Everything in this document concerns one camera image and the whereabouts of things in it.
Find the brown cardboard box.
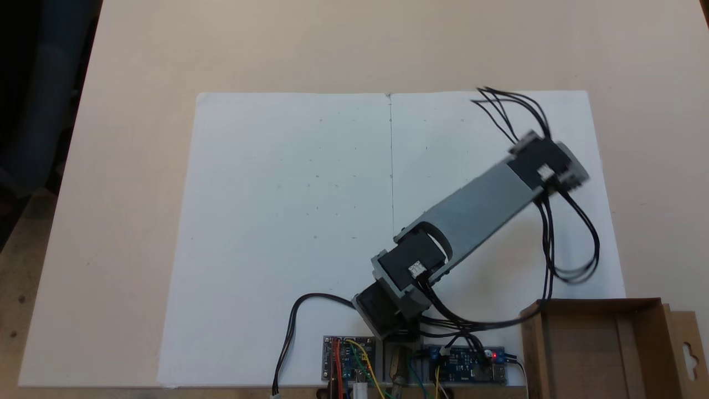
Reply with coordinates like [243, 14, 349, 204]
[520, 298, 709, 399]

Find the white power cable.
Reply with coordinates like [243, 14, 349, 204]
[504, 357, 530, 397]

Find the black gripper wire loop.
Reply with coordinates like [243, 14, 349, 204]
[470, 86, 553, 146]

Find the yellow jumper wire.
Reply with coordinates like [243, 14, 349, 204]
[345, 338, 387, 399]

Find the white paper sheet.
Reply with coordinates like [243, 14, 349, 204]
[388, 90, 628, 387]
[157, 91, 395, 388]

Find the black cable with white plug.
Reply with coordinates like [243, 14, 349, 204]
[273, 293, 358, 397]

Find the red jumper wire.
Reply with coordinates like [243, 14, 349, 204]
[331, 338, 345, 399]

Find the blue circuit board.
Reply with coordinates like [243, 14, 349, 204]
[422, 344, 508, 385]

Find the black arm wire bundle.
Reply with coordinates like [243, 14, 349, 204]
[418, 186, 600, 340]

